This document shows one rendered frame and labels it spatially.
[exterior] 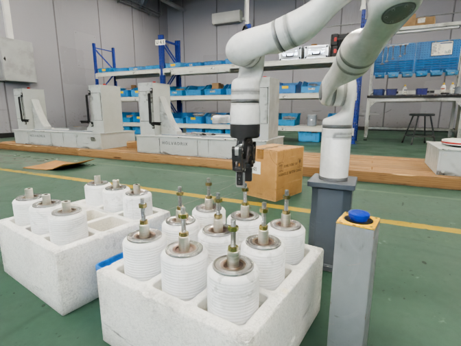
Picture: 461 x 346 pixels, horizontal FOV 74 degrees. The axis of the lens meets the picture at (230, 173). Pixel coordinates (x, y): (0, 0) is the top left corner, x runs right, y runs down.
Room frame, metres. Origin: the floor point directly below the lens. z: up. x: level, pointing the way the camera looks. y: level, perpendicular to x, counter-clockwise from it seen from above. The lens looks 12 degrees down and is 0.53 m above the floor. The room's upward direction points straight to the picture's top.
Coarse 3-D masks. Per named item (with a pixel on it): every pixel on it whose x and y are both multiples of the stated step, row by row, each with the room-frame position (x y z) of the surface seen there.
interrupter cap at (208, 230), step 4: (208, 224) 0.70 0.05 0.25; (212, 224) 0.70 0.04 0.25; (224, 224) 0.70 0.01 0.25; (228, 224) 0.70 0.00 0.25; (204, 228) 0.68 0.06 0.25; (208, 228) 0.68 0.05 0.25; (212, 228) 0.68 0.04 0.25; (224, 228) 0.68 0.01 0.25; (204, 232) 0.65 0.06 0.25; (208, 232) 0.65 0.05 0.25; (212, 232) 0.65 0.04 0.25; (216, 232) 0.66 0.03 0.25; (220, 232) 0.66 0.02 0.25; (224, 232) 0.65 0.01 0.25; (228, 232) 0.65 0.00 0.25; (212, 236) 0.63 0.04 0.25; (216, 236) 0.63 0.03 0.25; (220, 236) 0.63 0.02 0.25; (224, 236) 0.64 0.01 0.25
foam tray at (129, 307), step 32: (320, 256) 0.70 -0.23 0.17; (128, 288) 0.55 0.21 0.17; (160, 288) 0.58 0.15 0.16; (288, 288) 0.54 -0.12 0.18; (320, 288) 0.72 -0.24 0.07; (128, 320) 0.56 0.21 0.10; (160, 320) 0.51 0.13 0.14; (192, 320) 0.46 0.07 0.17; (224, 320) 0.45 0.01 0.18; (256, 320) 0.45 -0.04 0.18; (288, 320) 0.54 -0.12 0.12
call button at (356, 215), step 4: (348, 212) 0.58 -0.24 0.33; (352, 212) 0.57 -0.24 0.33; (356, 212) 0.57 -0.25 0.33; (360, 212) 0.57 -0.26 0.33; (364, 212) 0.57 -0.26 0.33; (352, 216) 0.56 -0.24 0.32; (356, 216) 0.56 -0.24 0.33; (360, 216) 0.55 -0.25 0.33; (364, 216) 0.55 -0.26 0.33; (368, 216) 0.56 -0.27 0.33; (356, 220) 0.56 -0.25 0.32; (360, 220) 0.56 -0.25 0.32; (364, 220) 0.56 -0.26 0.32
